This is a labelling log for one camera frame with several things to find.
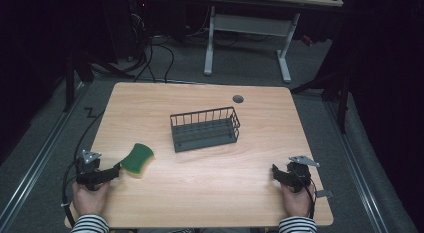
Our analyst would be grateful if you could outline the silver floor rail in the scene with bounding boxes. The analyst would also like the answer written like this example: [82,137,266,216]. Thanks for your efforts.
[324,100,389,233]
[0,80,88,224]

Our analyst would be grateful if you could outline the black floor cables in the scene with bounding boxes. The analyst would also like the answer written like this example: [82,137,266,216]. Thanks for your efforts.
[89,12,214,84]

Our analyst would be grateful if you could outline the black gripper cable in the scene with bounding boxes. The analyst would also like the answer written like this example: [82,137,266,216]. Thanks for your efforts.
[288,165,318,221]
[60,108,106,228]

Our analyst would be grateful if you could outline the black metal stand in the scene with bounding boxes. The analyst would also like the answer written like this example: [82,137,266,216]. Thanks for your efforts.
[62,47,96,113]
[289,49,351,135]

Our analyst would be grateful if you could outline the dark grey wire basket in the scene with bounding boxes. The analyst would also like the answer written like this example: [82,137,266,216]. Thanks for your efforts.
[169,106,242,154]

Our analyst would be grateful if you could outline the small grey metal tab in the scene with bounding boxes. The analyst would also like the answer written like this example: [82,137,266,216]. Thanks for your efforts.
[314,189,335,199]

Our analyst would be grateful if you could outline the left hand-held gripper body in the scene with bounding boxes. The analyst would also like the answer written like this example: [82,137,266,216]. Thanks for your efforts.
[74,149,108,192]

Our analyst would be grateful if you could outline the person's left hand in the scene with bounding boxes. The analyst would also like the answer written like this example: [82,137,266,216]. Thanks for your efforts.
[71,181,111,225]

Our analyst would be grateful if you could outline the green and yellow sponge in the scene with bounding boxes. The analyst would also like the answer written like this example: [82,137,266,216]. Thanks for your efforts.
[119,142,156,176]

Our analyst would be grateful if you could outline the white-framed wooden desk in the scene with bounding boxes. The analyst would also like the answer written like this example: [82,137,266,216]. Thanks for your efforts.
[203,0,344,84]

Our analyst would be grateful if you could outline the person's right hand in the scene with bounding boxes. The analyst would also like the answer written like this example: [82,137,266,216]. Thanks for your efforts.
[279,182,316,218]

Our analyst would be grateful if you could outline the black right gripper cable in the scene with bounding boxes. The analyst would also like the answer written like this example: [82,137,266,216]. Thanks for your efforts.
[288,165,318,221]

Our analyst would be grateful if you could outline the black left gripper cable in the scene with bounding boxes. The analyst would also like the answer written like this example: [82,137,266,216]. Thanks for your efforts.
[60,108,106,228]

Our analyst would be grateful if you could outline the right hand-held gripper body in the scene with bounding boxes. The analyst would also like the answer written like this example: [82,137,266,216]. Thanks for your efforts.
[285,155,321,194]

